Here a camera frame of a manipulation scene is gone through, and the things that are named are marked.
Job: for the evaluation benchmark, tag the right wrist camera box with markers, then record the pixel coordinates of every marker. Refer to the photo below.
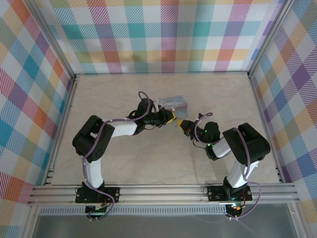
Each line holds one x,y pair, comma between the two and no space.
199,116

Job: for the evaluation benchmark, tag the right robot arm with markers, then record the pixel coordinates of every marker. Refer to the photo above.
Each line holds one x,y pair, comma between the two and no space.
247,143

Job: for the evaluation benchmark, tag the aluminium back rail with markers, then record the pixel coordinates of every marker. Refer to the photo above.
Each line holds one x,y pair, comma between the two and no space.
161,73

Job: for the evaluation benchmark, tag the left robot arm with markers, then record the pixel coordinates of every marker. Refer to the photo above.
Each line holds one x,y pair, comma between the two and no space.
94,173

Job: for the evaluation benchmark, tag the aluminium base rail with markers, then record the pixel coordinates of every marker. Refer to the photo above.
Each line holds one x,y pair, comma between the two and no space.
161,193

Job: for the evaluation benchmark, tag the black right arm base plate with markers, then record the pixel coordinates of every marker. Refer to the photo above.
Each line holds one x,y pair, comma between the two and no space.
214,193

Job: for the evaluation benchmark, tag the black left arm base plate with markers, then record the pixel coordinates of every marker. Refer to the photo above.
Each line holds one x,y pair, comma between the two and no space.
112,194

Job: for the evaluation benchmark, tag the aluminium side rail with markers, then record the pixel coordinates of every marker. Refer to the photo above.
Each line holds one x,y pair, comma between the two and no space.
65,111
260,111

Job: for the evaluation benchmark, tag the aluminium frame post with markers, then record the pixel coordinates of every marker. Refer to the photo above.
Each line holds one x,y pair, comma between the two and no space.
58,37
268,37

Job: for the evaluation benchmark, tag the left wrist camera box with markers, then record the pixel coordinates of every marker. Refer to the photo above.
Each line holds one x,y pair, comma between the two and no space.
158,102

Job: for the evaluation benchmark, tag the light blue cartoon tin box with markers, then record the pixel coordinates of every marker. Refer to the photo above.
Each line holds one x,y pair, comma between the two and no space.
177,102

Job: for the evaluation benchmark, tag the grey metal panel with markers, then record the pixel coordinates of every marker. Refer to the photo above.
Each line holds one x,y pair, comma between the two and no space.
161,228

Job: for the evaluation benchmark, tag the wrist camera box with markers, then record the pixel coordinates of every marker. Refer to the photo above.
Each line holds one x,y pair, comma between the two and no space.
199,116
158,102

